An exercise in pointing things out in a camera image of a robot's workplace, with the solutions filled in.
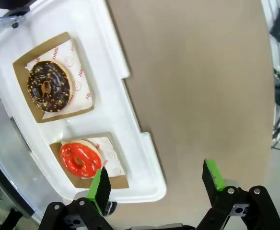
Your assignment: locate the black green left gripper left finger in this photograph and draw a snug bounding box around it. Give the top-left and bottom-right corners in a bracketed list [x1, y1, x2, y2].
[39, 167, 115, 230]

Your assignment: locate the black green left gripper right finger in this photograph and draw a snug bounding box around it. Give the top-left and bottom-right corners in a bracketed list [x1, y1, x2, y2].
[195, 158, 280, 230]

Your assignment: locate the brown cardboard donut tray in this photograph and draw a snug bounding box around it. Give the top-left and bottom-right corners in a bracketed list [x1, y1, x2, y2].
[12, 31, 95, 124]
[49, 131, 130, 190]

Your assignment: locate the red glazed donut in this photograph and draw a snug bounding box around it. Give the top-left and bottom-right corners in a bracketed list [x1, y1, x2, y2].
[58, 139, 103, 179]

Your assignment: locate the chocolate donut with nut bits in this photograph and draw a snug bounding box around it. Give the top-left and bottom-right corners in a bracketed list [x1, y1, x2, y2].
[27, 60, 73, 113]

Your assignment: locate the white printed paper liner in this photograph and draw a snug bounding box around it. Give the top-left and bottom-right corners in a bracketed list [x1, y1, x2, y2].
[25, 39, 94, 120]
[81, 136, 126, 179]

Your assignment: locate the white display case base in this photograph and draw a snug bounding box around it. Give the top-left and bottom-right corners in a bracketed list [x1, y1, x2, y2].
[0, 0, 168, 205]

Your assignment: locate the clear display case lid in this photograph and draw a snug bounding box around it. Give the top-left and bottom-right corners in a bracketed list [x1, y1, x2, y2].
[0, 14, 70, 222]

